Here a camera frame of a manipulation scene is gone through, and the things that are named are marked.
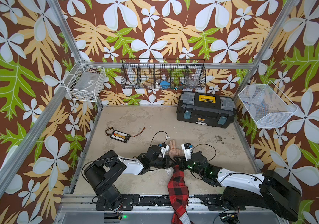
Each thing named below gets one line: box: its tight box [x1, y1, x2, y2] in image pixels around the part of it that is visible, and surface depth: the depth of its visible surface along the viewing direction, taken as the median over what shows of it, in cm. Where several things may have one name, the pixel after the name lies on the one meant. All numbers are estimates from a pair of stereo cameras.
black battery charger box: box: [109, 129, 131, 144], surface depth 101 cm
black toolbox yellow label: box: [176, 91, 237, 129], surface depth 100 cm
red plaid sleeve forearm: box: [167, 164, 191, 224], surface depth 75 cm
